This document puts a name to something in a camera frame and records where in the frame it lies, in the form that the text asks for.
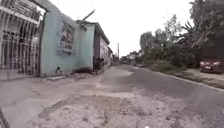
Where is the pole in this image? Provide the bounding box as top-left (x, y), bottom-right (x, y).
top-left (116, 42), bottom-right (120, 63)

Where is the building with dark roof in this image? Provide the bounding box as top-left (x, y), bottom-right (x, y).
top-left (76, 20), bottom-right (114, 72)

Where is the grey cracked asphalt road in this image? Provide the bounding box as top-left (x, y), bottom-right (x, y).
top-left (0, 64), bottom-right (224, 128)

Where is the grass verge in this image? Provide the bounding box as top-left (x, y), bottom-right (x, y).
top-left (141, 59), bottom-right (224, 88)

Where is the pale concrete kerb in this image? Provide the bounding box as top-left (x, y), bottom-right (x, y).
top-left (133, 65), bottom-right (224, 93)

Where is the row of trees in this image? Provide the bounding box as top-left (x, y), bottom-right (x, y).
top-left (134, 0), bottom-right (224, 69)

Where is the white metal bar gate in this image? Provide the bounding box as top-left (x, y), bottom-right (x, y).
top-left (0, 0), bottom-right (45, 80)

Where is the red car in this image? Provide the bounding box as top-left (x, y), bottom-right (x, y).
top-left (199, 59), bottom-right (224, 74)

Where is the pale green concrete wall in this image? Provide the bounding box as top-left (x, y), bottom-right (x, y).
top-left (35, 0), bottom-right (96, 78)

